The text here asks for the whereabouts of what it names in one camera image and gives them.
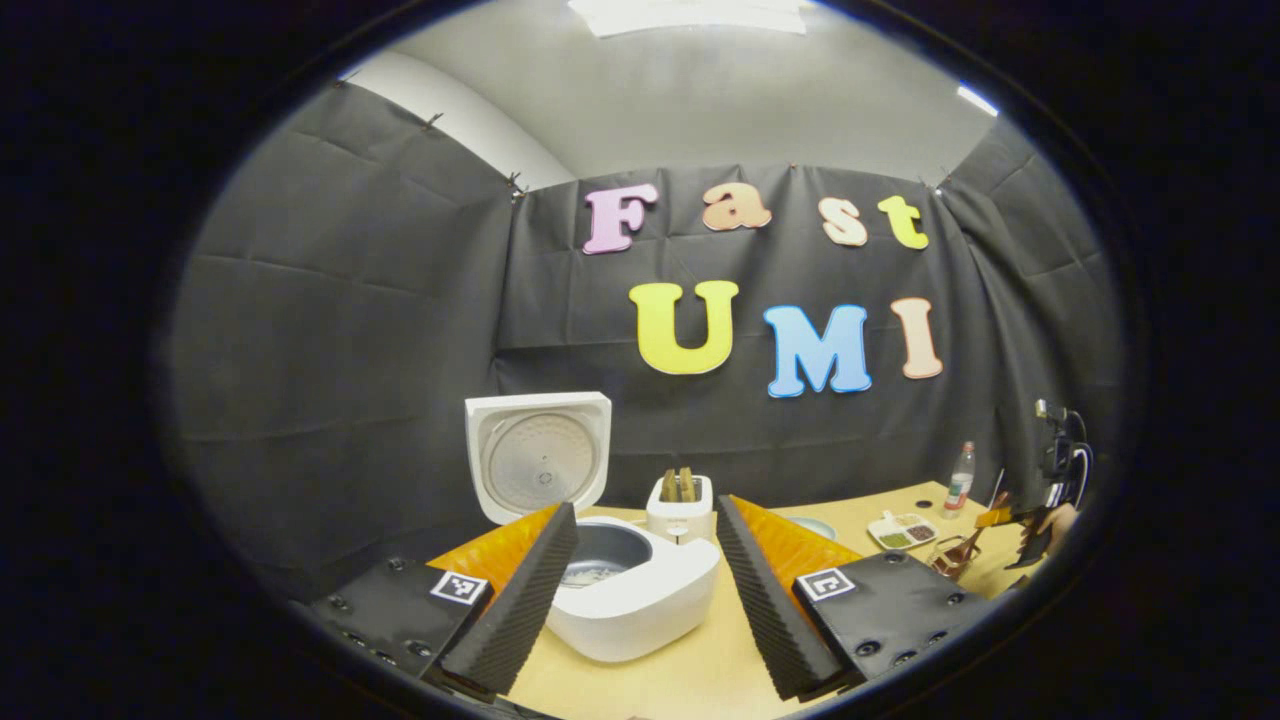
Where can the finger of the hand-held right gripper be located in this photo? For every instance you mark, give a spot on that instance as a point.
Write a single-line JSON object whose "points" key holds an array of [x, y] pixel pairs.
{"points": [[1005, 517]]}

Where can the ceiling light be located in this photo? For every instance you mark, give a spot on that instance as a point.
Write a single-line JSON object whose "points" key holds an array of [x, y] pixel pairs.
{"points": [[690, 15]]}

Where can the light green plate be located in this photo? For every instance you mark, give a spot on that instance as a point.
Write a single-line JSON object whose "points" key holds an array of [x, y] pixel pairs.
{"points": [[815, 527]]}

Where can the white toaster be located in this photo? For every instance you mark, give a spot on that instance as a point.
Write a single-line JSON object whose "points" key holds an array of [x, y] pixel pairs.
{"points": [[680, 522]]}

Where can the white divided grain dish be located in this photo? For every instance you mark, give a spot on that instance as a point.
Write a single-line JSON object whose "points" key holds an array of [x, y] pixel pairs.
{"points": [[900, 530]]}

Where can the white rice cooker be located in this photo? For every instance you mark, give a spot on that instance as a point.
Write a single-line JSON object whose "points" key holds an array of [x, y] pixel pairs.
{"points": [[640, 600]]}

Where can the clear water bottle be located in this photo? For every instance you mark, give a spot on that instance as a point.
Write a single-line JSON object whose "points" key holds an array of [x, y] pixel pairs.
{"points": [[960, 485]]}

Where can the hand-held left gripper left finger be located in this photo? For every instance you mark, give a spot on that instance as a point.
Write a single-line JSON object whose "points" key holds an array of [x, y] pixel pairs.
{"points": [[525, 600]]}

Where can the brown toast slice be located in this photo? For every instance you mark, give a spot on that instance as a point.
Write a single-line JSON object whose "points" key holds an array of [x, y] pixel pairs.
{"points": [[669, 486], [687, 484]]}

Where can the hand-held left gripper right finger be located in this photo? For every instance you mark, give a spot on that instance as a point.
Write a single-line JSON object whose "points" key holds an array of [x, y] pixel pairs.
{"points": [[765, 600]]}

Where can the white rice grains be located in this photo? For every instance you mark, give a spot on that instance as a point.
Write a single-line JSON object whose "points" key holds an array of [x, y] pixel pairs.
{"points": [[588, 574]]}

